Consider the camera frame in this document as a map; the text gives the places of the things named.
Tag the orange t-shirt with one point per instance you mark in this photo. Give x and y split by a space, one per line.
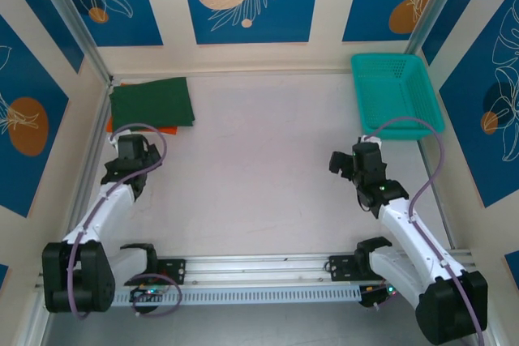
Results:
168 130

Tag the black controller board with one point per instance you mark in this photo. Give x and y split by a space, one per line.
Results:
373 297
148 292

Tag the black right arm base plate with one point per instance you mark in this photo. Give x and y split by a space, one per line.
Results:
342 269

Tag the black right controller board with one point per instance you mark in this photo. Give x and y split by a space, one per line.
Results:
373 297

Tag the green t-shirt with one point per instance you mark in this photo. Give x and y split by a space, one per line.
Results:
152 101

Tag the aluminium frame post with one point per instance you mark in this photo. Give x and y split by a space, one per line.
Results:
69 14
434 5

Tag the blue floral wall panel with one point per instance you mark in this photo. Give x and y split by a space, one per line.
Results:
251 1
389 1
486 119
113 1
28 119

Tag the teal plastic basket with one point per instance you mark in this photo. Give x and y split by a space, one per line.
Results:
401 90

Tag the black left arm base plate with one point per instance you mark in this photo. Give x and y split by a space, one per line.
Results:
174 271

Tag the aluminium frame crossbar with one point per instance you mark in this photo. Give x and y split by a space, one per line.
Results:
255 267

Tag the black left controller board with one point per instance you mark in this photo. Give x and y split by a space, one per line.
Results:
148 292

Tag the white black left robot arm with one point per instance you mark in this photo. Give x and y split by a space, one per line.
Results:
101 216

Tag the aluminium table side rail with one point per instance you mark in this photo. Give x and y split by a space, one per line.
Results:
442 216
91 147

